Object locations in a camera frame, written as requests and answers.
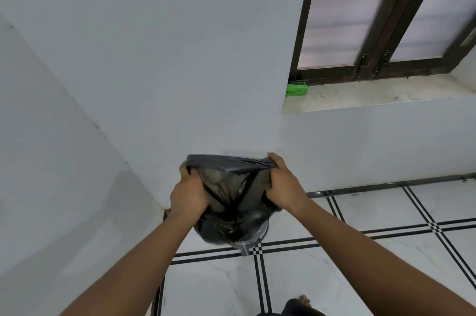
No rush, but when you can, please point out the person's right hand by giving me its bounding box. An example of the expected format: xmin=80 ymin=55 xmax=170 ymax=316
xmin=266 ymin=152 xmax=311 ymax=216

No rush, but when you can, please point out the person's left hand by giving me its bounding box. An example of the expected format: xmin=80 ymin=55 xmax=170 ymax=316
xmin=170 ymin=161 xmax=211 ymax=220

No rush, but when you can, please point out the black trash bag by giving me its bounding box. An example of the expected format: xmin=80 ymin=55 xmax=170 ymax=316
xmin=185 ymin=154 xmax=282 ymax=246

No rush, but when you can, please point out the grey pedal trash bin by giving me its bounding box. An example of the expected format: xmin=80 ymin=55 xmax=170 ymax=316
xmin=238 ymin=221 xmax=270 ymax=256

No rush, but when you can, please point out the green bag box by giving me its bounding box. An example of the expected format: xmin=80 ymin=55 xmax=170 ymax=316
xmin=285 ymin=81 xmax=308 ymax=97

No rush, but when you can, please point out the person's left forearm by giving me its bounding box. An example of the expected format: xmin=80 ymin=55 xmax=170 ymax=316
xmin=59 ymin=211 xmax=194 ymax=316

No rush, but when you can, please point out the person's right forearm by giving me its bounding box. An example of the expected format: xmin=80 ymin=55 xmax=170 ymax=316
xmin=294 ymin=199 xmax=476 ymax=316

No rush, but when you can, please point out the person's right leg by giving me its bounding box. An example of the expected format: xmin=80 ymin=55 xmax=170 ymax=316
xmin=255 ymin=298 xmax=326 ymax=316

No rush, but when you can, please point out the pale stone window sill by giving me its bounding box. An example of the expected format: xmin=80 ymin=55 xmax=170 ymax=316
xmin=282 ymin=73 xmax=476 ymax=115

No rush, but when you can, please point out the dark metal window latch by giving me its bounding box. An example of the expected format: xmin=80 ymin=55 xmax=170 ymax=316
xmin=373 ymin=50 xmax=393 ymax=75
xmin=353 ymin=53 xmax=370 ymax=77

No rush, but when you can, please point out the frosted glass window pane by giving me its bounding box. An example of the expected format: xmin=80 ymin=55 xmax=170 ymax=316
xmin=297 ymin=0 xmax=404 ymax=70
xmin=388 ymin=0 xmax=476 ymax=64

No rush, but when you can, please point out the metal window hinge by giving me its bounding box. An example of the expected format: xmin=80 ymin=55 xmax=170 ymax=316
xmin=459 ymin=28 xmax=476 ymax=49

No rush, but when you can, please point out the dark brown window frame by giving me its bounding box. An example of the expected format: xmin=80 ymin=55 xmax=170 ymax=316
xmin=288 ymin=0 xmax=476 ymax=85

